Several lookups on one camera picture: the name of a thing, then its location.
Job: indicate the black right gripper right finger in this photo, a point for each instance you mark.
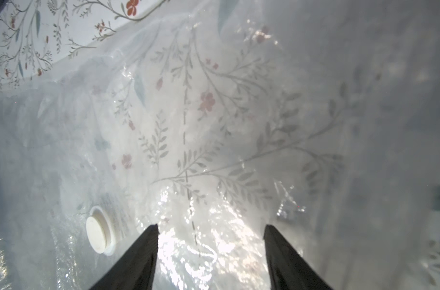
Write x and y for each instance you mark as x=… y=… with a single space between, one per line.
x=287 y=269

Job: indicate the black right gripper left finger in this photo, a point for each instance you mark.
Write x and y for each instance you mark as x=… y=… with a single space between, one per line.
x=135 y=270

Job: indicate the clear plastic vacuum bag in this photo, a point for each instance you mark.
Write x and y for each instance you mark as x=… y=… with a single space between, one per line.
x=213 y=119

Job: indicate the white vacuum bag valve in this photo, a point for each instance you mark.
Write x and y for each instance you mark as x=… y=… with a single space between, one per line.
x=100 y=231

